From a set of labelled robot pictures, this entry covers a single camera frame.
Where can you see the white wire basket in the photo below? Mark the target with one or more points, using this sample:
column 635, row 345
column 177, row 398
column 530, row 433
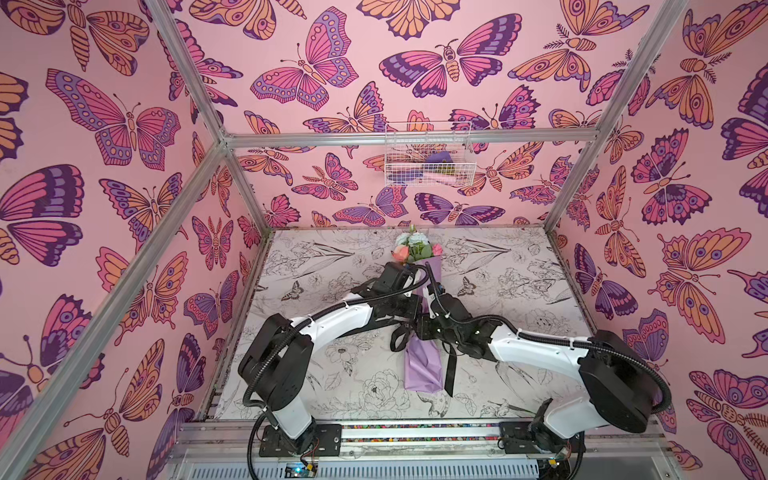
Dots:
column 429, row 158

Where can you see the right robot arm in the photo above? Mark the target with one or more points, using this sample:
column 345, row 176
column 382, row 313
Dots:
column 618, row 388

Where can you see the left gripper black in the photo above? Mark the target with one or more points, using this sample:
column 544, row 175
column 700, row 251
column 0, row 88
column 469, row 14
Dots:
column 414, row 307

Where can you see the aluminium frame structure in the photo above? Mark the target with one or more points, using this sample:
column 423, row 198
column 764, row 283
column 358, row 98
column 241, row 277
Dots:
column 39, row 423

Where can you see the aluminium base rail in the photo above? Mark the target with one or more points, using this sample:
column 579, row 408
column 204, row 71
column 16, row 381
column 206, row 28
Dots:
column 418, row 449

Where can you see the black printed ribbon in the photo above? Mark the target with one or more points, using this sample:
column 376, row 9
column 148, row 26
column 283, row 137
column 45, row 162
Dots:
column 398, row 342

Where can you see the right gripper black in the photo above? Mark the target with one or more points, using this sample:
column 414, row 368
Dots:
column 437, row 320

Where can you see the purple pink wrapping paper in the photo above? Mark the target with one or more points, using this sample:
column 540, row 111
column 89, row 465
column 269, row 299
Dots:
column 423, row 371

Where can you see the orange pink fake rose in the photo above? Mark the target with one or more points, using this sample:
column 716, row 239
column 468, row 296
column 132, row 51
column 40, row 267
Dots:
column 401, row 253

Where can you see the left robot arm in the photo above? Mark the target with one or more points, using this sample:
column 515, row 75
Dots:
column 275, row 364

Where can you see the white fake flower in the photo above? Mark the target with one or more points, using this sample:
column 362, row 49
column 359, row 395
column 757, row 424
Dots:
column 412, row 237

